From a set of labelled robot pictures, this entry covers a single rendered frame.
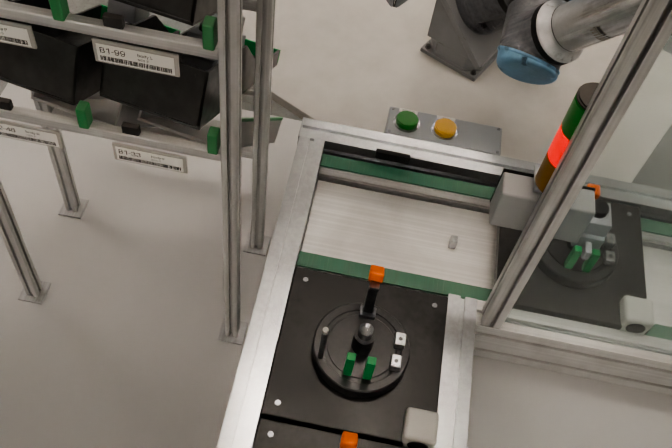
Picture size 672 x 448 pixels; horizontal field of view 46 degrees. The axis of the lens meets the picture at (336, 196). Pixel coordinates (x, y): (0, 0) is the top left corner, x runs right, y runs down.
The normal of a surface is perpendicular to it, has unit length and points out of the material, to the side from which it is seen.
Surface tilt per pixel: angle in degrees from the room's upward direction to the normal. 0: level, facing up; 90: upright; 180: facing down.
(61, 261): 0
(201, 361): 0
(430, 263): 0
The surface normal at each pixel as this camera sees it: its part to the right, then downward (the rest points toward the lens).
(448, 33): -0.60, 0.61
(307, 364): 0.10, -0.59
